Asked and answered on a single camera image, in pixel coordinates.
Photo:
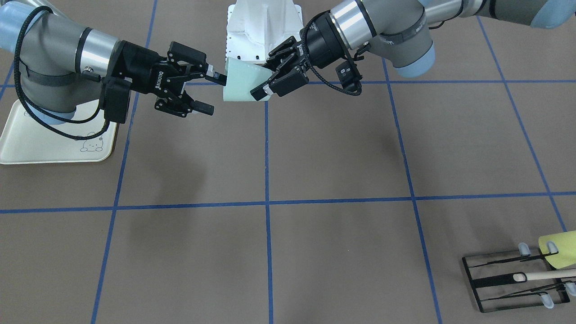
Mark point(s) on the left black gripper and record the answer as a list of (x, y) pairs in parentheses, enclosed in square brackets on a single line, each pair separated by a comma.
[(318, 41)]

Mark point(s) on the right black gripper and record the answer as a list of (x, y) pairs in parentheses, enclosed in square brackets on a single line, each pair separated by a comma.
[(143, 63)]

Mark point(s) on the pale green cup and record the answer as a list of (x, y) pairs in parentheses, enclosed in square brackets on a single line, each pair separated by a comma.
[(242, 77)]

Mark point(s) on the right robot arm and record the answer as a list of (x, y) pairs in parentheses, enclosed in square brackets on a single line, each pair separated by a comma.
[(63, 64)]

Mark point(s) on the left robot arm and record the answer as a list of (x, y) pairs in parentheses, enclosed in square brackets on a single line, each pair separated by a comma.
[(398, 30)]

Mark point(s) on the cream rabbit tray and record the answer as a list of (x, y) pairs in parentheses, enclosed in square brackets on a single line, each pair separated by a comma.
[(24, 141)]

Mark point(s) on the yellow cup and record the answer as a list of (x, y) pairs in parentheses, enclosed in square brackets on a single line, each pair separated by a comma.
[(561, 246)]

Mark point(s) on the white pedestal column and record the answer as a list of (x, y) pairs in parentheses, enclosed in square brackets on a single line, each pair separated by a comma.
[(256, 27)]

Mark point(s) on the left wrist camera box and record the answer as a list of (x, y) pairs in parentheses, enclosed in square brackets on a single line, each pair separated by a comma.
[(349, 78)]

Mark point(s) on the black wire cup rack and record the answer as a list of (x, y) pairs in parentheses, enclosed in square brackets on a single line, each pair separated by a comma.
[(509, 280)]

